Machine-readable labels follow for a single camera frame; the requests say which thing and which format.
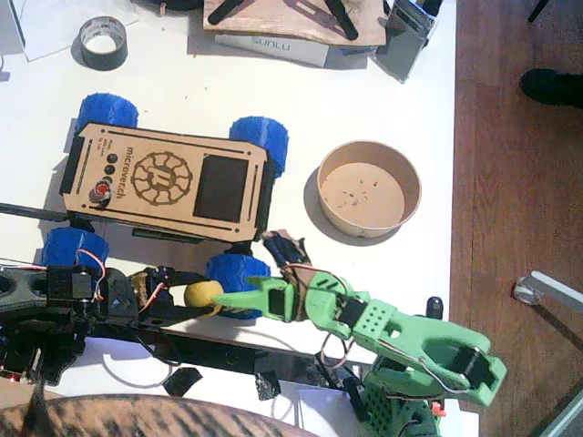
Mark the brown paper bowl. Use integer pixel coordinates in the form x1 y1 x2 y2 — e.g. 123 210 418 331
316 141 423 239

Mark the black metal bar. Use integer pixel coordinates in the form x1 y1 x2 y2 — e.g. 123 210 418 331
81 318 365 388

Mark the black tape piece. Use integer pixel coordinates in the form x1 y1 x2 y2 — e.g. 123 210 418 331
162 366 204 397

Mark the crumpled foil tape piece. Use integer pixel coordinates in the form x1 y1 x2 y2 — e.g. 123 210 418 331
254 371 281 401

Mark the wooden rover with blue wheels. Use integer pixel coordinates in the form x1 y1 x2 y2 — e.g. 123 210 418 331
43 92 291 322

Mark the black table clamp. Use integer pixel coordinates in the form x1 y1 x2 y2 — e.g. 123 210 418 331
316 350 371 422

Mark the striped brown fabric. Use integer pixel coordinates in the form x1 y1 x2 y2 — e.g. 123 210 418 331
0 393 320 437

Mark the grey chair leg with caster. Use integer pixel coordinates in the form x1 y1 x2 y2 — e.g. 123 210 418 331
513 270 583 347

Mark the white SUNLU box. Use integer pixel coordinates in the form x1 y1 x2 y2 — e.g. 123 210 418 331
213 32 330 69

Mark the thin wooden board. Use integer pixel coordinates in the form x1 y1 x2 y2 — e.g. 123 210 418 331
202 0 387 48

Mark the black tripod leg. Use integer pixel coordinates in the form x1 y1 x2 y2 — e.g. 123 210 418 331
208 0 250 26
323 0 361 42

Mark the grey transparent device case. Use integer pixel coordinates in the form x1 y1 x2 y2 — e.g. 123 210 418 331
373 0 439 86

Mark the black shoe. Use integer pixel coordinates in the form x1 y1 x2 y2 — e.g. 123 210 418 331
519 68 583 110

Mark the grey duct tape roll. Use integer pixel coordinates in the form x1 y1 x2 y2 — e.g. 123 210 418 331
77 15 130 72

